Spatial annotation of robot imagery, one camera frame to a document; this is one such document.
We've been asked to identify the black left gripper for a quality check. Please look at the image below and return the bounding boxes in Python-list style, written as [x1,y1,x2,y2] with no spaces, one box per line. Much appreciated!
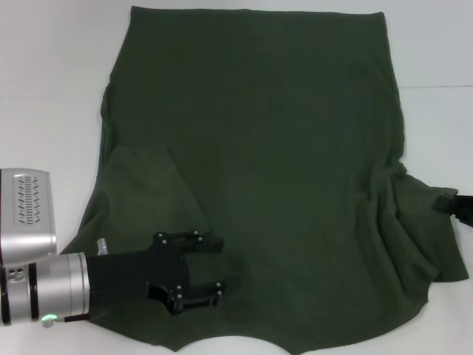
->
[86,231,226,315]

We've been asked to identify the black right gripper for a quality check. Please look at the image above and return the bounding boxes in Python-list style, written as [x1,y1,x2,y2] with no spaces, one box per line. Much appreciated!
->
[435,191,473,227]

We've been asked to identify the dark green t-shirt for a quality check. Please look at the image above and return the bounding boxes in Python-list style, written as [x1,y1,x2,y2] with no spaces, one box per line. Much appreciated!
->
[61,5,470,355]

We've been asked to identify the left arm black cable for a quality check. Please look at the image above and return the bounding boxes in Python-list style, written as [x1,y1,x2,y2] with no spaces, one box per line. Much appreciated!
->
[42,238,111,328]

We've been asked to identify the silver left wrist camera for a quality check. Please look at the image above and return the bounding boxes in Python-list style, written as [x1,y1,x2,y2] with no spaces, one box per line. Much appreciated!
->
[0,168,59,268]

